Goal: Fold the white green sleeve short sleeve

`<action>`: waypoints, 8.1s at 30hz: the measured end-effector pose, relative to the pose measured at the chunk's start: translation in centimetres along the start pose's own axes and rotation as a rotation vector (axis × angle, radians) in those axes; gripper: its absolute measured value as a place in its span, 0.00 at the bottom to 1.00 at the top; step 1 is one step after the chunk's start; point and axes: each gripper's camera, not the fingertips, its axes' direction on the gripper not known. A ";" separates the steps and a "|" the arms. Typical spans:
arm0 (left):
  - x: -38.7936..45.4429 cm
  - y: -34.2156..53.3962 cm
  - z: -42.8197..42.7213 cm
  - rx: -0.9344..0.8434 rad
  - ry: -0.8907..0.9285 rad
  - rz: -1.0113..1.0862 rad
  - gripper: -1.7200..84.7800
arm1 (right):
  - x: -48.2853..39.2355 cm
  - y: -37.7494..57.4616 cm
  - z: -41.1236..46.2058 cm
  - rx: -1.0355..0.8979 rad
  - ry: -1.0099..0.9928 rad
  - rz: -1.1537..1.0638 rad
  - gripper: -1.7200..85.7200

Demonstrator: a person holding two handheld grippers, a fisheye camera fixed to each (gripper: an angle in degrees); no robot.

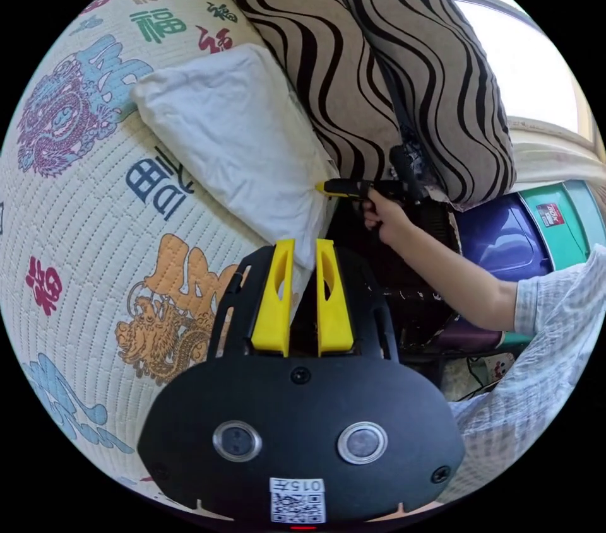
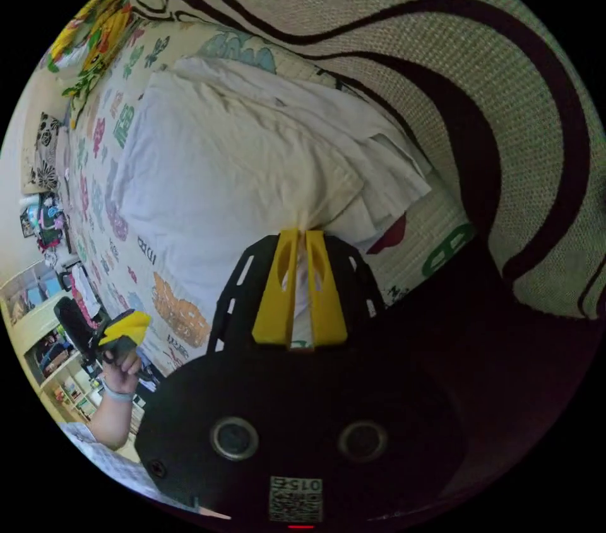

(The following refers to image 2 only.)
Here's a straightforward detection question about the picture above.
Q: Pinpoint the black office chair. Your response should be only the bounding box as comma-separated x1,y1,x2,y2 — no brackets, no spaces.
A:
53,295,104,356

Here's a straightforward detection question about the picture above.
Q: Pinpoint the person's left hand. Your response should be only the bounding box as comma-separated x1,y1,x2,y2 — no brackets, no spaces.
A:
101,349,143,397

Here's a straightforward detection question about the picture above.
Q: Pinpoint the cluttered desk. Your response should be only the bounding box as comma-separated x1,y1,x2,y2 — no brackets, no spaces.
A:
18,191,73,255

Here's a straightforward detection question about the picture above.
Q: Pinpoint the person's body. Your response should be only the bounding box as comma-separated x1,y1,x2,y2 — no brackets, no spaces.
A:
59,421,233,520

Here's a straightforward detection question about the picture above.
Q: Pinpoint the yellow flowered pillow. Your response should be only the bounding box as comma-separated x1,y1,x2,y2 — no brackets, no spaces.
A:
49,0,139,129

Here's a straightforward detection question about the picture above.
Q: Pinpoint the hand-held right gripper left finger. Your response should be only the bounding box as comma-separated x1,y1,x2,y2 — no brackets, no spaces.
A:
252,228,300,346

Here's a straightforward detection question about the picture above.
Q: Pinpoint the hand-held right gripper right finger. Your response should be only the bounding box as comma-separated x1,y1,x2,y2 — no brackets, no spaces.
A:
305,230,349,348

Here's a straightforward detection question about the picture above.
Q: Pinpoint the black white flowered cushion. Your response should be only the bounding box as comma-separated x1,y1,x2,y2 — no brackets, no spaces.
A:
22,112,66,194

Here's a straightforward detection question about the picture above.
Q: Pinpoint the white shirt with green sleeves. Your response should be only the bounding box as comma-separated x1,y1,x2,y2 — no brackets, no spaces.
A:
111,56,434,336

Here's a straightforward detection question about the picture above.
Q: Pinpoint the white shelf with items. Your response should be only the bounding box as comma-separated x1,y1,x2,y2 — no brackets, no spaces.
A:
22,332,110,423

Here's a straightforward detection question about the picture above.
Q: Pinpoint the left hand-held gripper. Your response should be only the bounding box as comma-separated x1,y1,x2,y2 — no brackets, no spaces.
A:
97,311,152,366

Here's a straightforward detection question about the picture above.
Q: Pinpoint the person's left forearm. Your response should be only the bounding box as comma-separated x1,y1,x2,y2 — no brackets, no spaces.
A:
86,382,136,452

